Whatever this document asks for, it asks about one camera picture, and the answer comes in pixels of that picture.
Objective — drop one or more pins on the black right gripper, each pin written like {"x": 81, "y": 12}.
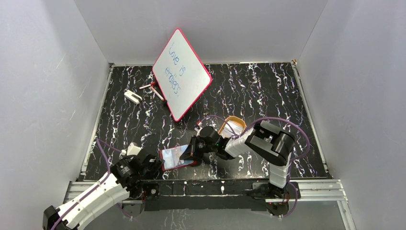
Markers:
{"x": 192, "y": 153}

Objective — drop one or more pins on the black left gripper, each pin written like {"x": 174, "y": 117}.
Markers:
{"x": 150, "y": 163}

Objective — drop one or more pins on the red leather card holder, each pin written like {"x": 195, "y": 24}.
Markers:
{"x": 172, "y": 159}

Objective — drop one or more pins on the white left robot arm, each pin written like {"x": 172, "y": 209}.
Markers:
{"x": 122, "y": 181}

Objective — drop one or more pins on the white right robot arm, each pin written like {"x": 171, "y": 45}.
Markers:
{"x": 269, "y": 141}

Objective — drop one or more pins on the orange oval tray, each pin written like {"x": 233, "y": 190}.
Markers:
{"x": 231, "y": 118}

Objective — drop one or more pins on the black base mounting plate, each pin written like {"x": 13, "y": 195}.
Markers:
{"x": 206, "y": 194}

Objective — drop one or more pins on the pink framed whiteboard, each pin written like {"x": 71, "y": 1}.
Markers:
{"x": 180, "y": 74}

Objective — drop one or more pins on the white whiteboard eraser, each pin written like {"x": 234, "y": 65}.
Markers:
{"x": 132, "y": 97}

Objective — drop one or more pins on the red capped marker pen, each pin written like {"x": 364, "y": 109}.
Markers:
{"x": 147, "y": 86}

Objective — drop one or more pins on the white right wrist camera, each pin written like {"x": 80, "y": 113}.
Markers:
{"x": 198, "y": 126}

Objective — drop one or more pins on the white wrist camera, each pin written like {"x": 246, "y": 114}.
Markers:
{"x": 198, "y": 126}
{"x": 131, "y": 149}

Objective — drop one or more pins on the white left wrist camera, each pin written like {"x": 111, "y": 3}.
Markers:
{"x": 131, "y": 149}

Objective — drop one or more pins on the aluminium rail frame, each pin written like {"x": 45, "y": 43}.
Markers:
{"x": 248, "y": 91}

